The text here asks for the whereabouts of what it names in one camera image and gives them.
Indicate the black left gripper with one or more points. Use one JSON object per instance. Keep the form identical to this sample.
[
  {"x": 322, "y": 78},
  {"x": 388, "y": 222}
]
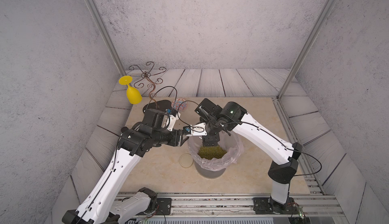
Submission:
[{"x": 177, "y": 138}]

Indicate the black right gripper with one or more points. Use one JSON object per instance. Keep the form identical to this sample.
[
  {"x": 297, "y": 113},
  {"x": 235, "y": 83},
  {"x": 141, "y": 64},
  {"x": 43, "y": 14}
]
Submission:
[{"x": 209, "y": 141}]

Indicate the grey bin with plastic liner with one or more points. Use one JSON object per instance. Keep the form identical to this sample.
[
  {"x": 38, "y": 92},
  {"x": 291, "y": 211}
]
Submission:
[{"x": 212, "y": 162}]

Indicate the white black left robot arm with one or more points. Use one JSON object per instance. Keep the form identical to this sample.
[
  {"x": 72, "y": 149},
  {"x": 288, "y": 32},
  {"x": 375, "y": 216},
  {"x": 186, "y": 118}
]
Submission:
[{"x": 99, "y": 207}]

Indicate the pile of green mung beans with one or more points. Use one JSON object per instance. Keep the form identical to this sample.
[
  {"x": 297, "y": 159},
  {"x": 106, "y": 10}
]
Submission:
[{"x": 210, "y": 153}]

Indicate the colourful patterned small bowl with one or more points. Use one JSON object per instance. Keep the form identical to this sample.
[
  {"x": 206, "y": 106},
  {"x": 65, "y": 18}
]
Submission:
[{"x": 179, "y": 104}]

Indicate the small black-capped spice bottle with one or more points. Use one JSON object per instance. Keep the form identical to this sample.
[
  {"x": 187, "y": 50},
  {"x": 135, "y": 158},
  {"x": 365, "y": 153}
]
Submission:
[{"x": 124, "y": 129}]

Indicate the yellow plastic goblet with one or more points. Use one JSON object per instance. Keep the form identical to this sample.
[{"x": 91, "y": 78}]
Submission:
[{"x": 132, "y": 93}]

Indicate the dark metal scroll stand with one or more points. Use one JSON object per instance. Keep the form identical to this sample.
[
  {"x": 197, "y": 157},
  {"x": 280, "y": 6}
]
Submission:
[{"x": 147, "y": 81}]

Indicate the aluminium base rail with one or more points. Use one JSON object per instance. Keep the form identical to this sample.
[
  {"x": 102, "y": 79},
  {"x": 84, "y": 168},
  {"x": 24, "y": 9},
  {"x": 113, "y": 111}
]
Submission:
[{"x": 313, "y": 208}]

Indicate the left aluminium frame post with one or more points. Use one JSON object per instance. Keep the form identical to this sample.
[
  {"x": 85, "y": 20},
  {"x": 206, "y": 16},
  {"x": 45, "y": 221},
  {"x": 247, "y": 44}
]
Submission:
[{"x": 105, "y": 35}]

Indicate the aluminium frame post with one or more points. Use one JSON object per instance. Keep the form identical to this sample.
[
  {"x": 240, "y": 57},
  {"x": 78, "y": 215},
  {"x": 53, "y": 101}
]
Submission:
[
  {"x": 323, "y": 15},
  {"x": 105, "y": 35}
]

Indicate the right aluminium frame post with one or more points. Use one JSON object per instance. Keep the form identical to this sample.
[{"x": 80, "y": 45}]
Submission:
[{"x": 323, "y": 15}]

